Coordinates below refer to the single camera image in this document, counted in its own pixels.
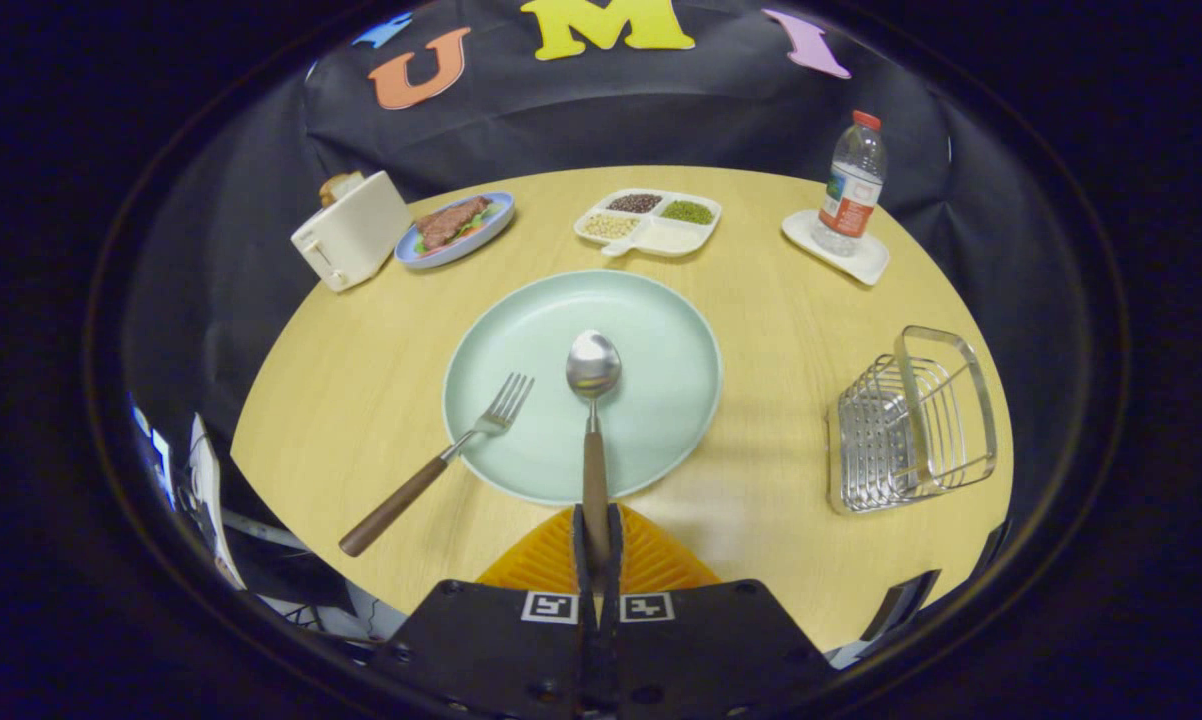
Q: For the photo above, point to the white board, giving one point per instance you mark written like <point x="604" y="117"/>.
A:
<point x="209" y="490"/>

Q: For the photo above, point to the blue lit screen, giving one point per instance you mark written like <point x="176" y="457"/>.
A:
<point x="156" y="450"/>

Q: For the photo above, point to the toasted bread slice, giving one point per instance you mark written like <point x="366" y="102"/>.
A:
<point x="339" y="187"/>

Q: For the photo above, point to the white toaster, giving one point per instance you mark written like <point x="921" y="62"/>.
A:
<point x="356" y="235"/>

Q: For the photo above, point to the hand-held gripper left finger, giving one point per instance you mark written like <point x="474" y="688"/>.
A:
<point x="491" y="650"/>

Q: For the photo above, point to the clear plastic water bottle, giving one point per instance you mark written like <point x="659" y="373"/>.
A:
<point x="851" y="190"/>

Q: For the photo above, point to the steak with vegetables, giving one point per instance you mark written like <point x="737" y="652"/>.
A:
<point x="448" y="222"/>

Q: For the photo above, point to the black chair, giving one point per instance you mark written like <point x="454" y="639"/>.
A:
<point x="896" y="605"/>

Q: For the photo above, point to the light green plate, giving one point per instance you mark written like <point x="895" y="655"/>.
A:
<point x="651" y="330"/>

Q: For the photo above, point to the blue plate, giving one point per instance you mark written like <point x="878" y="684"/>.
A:
<point x="481" y="238"/>

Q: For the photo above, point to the white divided dish with beans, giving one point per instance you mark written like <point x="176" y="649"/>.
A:
<point x="676" y="238"/>

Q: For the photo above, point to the white square coaster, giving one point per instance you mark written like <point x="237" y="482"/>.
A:
<point x="866" y="265"/>

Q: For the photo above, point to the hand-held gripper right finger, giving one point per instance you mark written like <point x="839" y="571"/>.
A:
<point x="711" y="650"/>

